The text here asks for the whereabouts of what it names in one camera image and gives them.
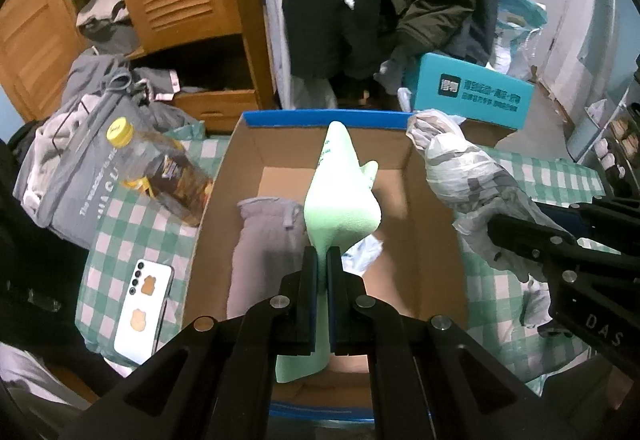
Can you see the white plastic bag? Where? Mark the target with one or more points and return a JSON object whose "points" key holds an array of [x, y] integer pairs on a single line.
{"points": [[405, 99]]}

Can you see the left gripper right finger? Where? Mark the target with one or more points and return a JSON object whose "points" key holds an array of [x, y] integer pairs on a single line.
{"points": [[429, 379]]}

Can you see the brown cardboard box under shoebox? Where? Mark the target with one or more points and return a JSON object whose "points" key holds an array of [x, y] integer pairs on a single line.
{"points": [[484, 133]]}

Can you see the white smartphone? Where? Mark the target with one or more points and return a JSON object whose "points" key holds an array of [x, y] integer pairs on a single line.
{"points": [[142, 313]]}

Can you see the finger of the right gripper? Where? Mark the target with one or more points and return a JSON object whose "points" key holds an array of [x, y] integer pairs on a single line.
{"points": [[609, 221], [558, 251]]}

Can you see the open cardboard box blue rim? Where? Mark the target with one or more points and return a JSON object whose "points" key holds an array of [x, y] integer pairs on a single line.
{"points": [[326, 270]]}

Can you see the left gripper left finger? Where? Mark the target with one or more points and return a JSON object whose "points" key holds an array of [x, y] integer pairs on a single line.
{"points": [[214, 379]]}

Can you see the wooden louvered wardrobe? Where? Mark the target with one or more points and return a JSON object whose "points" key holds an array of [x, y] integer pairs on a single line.
{"points": [[222, 44]]}

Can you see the teal shoe box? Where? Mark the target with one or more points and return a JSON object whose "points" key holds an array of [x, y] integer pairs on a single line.
{"points": [[460, 88]]}

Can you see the oil bottle yellow cap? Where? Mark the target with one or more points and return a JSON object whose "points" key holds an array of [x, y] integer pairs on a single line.
{"points": [[157, 166]]}

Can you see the shoe rack with shoes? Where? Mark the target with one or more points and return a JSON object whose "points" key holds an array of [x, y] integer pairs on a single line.
{"points": [[606, 138]]}

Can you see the white grey patterned sock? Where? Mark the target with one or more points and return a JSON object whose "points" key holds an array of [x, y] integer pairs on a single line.
{"points": [[467, 180]]}

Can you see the light green sock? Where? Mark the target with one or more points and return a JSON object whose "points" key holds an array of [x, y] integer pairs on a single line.
{"points": [[339, 211]]}

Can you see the grey hoodie pile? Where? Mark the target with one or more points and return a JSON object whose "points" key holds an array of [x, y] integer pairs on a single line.
{"points": [[98, 75]]}

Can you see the white blue rolled sock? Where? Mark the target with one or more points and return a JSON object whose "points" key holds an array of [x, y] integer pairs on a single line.
{"points": [[360, 256]]}

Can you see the grey tote bag with text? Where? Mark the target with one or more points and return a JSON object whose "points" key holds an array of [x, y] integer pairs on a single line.
{"points": [[70, 172]]}

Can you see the blue translucent plastic bag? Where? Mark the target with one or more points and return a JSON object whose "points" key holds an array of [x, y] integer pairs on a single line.
{"points": [[519, 23]]}

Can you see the grey fleece glove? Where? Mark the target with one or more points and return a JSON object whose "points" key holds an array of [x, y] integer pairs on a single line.
{"points": [[271, 245]]}

